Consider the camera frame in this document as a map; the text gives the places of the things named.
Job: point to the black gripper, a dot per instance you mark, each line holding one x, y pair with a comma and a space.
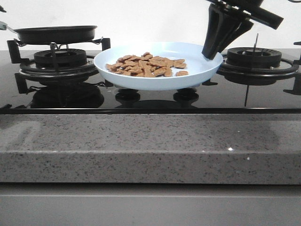
224, 24

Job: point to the light blue round plate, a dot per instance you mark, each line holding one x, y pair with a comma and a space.
200, 69

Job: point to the brown cooked meat pieces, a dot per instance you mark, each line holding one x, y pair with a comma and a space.
148, 66

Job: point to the black frying pan green handle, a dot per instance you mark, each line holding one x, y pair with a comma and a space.
56, 34

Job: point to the right black burner with grate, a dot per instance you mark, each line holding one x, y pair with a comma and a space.
253, 66

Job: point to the black burner with grate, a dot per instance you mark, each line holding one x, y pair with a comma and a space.
253, 66
53, 67

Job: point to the right silver stove knob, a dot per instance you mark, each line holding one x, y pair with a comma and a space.
187, 91

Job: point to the silver stove knob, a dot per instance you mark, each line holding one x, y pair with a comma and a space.
187, 91
126, 91

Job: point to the left silver stove knob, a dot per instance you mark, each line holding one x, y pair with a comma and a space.
126, 91

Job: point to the left black burner with grate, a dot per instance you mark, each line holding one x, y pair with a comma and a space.
53, 67

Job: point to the black glass gas cooktop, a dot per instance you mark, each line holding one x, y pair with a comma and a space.
219, 96

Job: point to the grey cabinet front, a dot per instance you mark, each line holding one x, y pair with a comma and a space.
148, 205

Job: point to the metal wire pan support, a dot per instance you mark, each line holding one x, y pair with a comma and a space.
58, 46

